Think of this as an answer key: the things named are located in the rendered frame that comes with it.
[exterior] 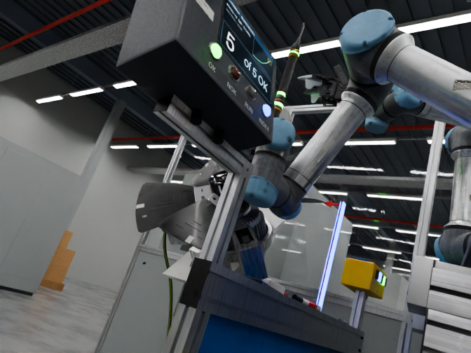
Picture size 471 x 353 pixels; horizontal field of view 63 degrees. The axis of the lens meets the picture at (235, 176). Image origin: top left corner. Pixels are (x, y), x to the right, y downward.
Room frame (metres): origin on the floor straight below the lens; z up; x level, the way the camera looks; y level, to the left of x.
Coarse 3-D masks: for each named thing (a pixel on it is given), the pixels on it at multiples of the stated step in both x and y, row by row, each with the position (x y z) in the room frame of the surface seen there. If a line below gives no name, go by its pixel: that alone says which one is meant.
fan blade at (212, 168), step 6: (210, 162) 1.63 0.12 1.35; (204, 168) 1.65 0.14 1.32; (210, 168) 1.58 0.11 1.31; (216, 168) 1.53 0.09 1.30; (222, 168) 1.48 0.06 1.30; (204, 174) 1.62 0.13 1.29; (210, 174) 1.56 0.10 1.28; (198, 180) 1.64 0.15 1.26; (204, 180) 1.60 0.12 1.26; (198, 186) 1.62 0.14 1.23
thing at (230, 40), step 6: (222, 24) 0.48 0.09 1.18; (222, 30) 0.48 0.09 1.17; (228, 30) 0.49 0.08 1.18; (222, 36) 0.48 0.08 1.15; (228, 36) 0.49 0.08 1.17; (234, 36) 0.51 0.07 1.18; (222, 42) 0.48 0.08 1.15; (228, 42) 0.49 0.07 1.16; (234, 42) 0.51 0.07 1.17; (228, 48) 0.49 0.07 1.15; (234, 48) 0.51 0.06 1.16; (234, 54) 0.51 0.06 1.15
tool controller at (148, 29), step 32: (160, 0) 0.45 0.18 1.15; (192, 0) 0.43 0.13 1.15; (224, 0) 0.49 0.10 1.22; (128, 32) 0.47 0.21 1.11; (160, 32) 0.43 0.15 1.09; (192, 32) 0.43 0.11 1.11; (256, 32) 0.57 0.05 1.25; (128, 64) 0.46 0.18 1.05; (160, 64) 0.45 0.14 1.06; (192, 64) 0.44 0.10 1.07; (224, 64) 0.49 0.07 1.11; (256, 64) 0.56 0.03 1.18; (160, 96) 0.52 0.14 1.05; (192, 96) 0.51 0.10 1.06; (224, 96) 0.50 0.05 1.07; (256, 96) 0.56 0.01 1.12; (224, 128) 0.58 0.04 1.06; (256, 128) 0.56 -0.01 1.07
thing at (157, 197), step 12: (144, 192) 1.47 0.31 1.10; (156, 192) 1.45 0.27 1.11; (168, 192) 1.43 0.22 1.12; (180, 192) 1.42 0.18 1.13; (192, 192) 1.41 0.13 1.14; (144, 204) 1.45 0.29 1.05; (156, 204) 1.43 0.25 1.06; (168, 204) 1.42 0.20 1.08; (180, 204) 1.41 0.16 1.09; (156, 216) 1.43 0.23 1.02; (144, 228) 1.42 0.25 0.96
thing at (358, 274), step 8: (344, 264) 1.29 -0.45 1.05; (352, 264) 1.27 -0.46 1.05; (360, 264) 1.26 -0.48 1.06; (368, 264) 1.24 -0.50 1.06; (344, 272) 1.29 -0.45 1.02; (352, 272) 1.27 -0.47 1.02; (360, 272) 1.25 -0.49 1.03; (368, 272) 1.24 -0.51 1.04; (344, 280) 1.28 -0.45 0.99; (352, 280) 1.27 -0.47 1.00; (360, 280) 1.25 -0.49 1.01; (368, 280) 1.23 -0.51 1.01; (376, 280) 1.27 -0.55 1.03; (352, 288) 1.31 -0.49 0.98; (360, 288) 1.25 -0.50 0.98; (368, 288) 1.23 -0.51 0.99; (376, 288) 1.28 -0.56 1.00; (376, 296) 1.31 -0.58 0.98
